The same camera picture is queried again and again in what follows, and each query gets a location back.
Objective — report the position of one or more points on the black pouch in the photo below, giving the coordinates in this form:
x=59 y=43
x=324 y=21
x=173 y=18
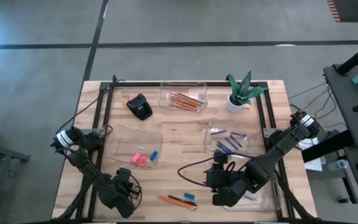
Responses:
x=139 y=107

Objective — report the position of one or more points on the grey metal stand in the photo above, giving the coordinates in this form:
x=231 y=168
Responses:
x=11 y=154

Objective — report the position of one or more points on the tall clear plastic bin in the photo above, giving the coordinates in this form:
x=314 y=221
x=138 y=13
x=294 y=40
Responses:
x=272 y=199

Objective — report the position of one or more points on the white paper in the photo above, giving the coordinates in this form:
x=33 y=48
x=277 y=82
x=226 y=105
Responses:
x=314 y=165

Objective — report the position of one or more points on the clear water bottle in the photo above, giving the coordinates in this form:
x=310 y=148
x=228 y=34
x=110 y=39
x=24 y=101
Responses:
x=337 y=164

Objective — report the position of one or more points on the black pen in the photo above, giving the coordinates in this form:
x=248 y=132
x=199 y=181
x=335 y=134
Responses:
x=182 y=199

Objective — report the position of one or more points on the black desk leg beam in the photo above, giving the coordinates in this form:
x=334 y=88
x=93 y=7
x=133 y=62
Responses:
x=328 y=149

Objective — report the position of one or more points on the pink eraser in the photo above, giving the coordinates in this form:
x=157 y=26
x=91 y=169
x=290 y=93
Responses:
x=135 y=157
x=143 y=160

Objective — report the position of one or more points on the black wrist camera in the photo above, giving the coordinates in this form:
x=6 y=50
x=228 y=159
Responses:
x=124 y=175
x=221 y=157

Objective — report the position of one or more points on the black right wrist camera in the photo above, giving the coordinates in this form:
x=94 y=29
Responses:
x=221 y=157

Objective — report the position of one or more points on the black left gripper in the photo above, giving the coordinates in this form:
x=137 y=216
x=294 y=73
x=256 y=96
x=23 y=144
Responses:
x=133 y=190

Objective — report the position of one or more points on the pale blue pen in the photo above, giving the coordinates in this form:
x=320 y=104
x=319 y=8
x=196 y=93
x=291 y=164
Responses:
x=250 y=197

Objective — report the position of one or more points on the orange striped black mat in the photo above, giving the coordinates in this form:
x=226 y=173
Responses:
x=353 y=9

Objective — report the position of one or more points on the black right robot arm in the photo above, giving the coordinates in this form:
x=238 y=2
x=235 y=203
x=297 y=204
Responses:
x=278 y=146

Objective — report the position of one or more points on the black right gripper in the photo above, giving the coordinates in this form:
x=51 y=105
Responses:
x=221 y=177

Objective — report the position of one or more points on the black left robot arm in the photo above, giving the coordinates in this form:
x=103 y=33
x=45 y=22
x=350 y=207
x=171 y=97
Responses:
x=92 y=177

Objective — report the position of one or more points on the green plant in white pot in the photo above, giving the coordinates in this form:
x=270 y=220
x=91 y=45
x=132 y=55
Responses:
x=242 y=90

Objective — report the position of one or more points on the grey base mounting plate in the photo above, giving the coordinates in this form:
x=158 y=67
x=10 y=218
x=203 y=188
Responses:
x=269 y=132
x=99 y=132

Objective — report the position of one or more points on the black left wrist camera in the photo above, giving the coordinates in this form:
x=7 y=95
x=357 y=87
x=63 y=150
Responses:
x=124 y=175

